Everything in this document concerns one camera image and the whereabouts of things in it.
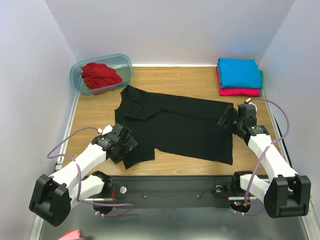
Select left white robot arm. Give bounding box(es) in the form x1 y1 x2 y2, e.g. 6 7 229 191
29 123 137 227

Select clear blue plastic bin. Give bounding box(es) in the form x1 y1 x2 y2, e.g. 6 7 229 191
69 54 133 95

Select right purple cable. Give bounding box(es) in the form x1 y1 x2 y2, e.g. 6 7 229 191
233 97 291 216

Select purple cable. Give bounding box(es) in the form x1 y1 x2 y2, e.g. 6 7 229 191
233 97 291 216
46 126 135 218

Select folded green t shirt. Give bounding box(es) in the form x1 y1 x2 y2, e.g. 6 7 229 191
259 70 264 91

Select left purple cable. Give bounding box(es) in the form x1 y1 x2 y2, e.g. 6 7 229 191
46 126 135 218

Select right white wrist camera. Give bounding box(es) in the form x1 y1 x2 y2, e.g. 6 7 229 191
244 98 258 111

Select folded pink t shirt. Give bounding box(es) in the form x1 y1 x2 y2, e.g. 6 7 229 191
215 67 261 97

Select pink cloth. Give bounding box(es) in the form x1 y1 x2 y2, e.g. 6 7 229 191
58 229 83 240

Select black t shirt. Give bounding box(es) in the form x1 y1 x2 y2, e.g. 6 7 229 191
115 85 234 169

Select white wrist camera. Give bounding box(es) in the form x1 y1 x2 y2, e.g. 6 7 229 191
244 98 258 111
101 124 113 135

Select folded blue t shirt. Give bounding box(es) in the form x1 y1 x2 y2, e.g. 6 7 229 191
217 57 262 89

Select red t shirt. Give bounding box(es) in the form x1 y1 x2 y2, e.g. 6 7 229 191
81 62 123 90

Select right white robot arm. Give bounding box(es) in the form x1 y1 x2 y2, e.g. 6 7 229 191
218 103 311 218

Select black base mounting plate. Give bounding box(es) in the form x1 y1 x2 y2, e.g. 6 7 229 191
111 175 245 209

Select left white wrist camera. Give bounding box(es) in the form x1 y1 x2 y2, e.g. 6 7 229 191
101 124 113 135

